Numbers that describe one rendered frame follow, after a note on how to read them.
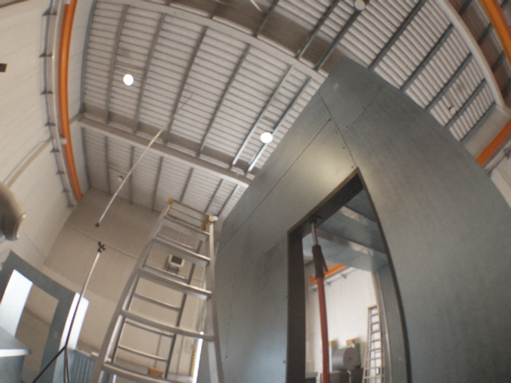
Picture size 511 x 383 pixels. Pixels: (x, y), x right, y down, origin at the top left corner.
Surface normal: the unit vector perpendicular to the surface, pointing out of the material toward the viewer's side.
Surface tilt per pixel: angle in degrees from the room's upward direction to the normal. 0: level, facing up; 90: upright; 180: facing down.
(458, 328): 90
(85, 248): 90
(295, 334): 90
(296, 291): 90
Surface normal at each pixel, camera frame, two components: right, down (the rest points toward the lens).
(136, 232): 0.46, -0.60
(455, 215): -0.88, -0.37
